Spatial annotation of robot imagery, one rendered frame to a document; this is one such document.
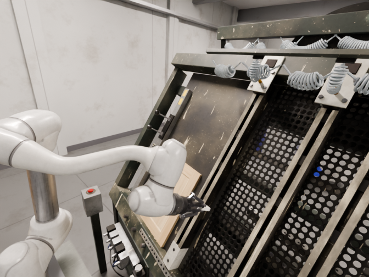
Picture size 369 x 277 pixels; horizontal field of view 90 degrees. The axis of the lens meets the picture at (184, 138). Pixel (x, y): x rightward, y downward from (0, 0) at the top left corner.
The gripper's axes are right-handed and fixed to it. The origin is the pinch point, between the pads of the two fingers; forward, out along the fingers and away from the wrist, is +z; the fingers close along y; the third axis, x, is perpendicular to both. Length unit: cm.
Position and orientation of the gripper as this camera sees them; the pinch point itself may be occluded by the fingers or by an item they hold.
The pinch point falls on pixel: (203, 207)
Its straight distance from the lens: 97.5
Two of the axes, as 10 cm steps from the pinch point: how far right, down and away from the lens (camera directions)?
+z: 6.5, 3.2, 6.9
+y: 4.7, -8.8, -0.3
